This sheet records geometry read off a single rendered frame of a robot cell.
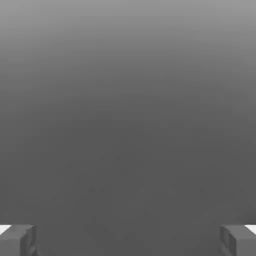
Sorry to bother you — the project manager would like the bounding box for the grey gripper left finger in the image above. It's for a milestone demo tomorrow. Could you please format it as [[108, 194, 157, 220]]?
[[0, 224, 39, 256]]

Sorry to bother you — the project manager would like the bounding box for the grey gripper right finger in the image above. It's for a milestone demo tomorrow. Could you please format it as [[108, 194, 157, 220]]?
[[218, 224, 256, 256]]

